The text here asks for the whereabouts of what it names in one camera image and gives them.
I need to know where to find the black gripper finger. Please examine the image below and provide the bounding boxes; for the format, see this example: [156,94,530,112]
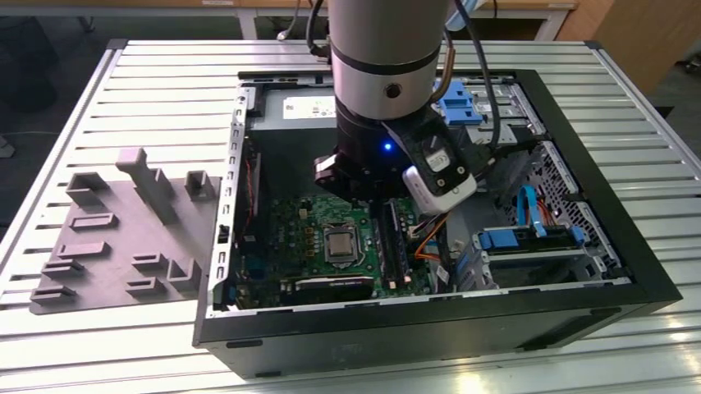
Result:
[311,152,363,203]

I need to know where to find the grey power supply unit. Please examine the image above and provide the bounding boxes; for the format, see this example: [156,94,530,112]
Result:
[247,86,345,196]

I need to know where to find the black CPU socket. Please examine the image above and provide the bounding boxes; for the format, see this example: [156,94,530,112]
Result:
[321,222,367,267]

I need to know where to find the green motherboard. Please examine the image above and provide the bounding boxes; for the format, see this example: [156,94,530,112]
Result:
[235,192,439,309]

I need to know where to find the black case fan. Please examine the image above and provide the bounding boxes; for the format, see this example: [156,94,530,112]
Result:
[235,135,274,250]

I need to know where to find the silver CPU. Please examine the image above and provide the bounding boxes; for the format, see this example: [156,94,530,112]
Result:
[326,234,357,256]

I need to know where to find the blue drive latch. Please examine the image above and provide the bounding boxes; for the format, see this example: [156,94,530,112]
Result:
[435,80,485,127]

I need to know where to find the metal drive cage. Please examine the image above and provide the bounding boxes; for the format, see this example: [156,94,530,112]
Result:
[431,79,548,174]

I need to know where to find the black graphics card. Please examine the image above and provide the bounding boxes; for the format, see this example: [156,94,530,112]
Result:
[278,275,377,307]

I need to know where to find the hard disk in blue carrier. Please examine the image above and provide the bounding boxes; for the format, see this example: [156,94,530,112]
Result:
[474,227,585,254]

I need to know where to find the grey parts rack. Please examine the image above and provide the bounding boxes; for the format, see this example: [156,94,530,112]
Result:
[28,148,226,315]

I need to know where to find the black PC case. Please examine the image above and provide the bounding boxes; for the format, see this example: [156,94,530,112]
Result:
[190,68,685,379]

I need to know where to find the metal disk bay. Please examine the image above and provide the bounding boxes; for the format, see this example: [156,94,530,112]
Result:
[457,223,621,291]

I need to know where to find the wooden cabinet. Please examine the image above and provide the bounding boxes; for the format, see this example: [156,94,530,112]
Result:
[556,0,701,96]

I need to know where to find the red twisted fan wire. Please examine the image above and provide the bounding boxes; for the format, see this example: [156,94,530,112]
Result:
[243,155,262,245]

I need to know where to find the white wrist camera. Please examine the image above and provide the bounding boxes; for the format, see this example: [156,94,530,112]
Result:
[402,122,478,218]

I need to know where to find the black cable bundle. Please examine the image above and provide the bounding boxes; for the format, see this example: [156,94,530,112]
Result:
[410,139,544,241]

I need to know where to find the orange wire bundle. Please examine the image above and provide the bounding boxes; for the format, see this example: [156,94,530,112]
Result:
[413,227,457,263]

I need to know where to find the black camera cable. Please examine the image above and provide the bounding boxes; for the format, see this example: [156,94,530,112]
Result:
[451,0,504,153]

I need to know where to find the loose cable with plug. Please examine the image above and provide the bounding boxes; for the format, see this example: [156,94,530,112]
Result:
[278,0,302,41]

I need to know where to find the blue flat data wire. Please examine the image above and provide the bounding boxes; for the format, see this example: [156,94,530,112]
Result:
[516,185,550,239]

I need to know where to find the white desk frame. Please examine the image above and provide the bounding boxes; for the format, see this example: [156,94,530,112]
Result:
[70,0,582,42]

